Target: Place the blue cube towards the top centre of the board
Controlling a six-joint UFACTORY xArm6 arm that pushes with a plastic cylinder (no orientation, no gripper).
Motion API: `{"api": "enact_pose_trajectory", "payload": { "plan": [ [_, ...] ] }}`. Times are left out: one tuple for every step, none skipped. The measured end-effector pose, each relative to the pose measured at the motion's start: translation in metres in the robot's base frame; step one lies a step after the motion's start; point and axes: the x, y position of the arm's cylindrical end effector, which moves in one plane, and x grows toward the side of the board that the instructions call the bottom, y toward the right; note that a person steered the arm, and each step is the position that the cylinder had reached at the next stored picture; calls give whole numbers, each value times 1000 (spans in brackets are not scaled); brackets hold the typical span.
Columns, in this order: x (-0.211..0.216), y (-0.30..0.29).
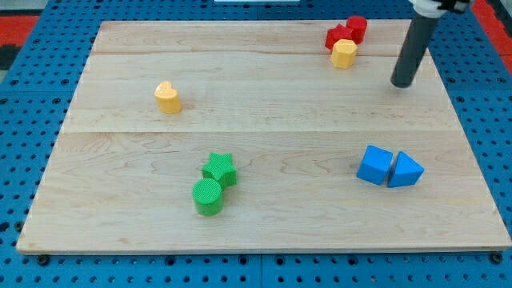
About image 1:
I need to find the wooden board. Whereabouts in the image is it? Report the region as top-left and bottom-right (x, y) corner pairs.
(17, 20), (511, 255)

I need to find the red star block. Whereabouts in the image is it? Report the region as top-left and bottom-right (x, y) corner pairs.
(325, 23), (353, 50)

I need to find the green cylinder block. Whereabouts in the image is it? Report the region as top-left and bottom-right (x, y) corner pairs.
(192, 178), (224, 217)

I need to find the red cylinder block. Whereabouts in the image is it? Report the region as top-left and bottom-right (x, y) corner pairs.
(346, 15), (368, 44)

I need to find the yellow heart block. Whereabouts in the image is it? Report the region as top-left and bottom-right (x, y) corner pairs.
(154, 82), (182, 114)

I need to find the yellow hexagon block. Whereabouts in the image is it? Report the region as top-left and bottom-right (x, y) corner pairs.
(330, 39), (358, 69)

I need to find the green star block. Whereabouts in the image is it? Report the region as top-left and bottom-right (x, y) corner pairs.
(202, 152), (238, 190)

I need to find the blue cube block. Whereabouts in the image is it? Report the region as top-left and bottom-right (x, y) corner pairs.
(356, 145), (393, 186)

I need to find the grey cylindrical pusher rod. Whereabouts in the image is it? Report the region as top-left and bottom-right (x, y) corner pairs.
(390, 12), (439, 88)

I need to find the blue triangular prism block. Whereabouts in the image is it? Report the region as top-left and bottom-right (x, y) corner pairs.
(387, 151), (425, 188)

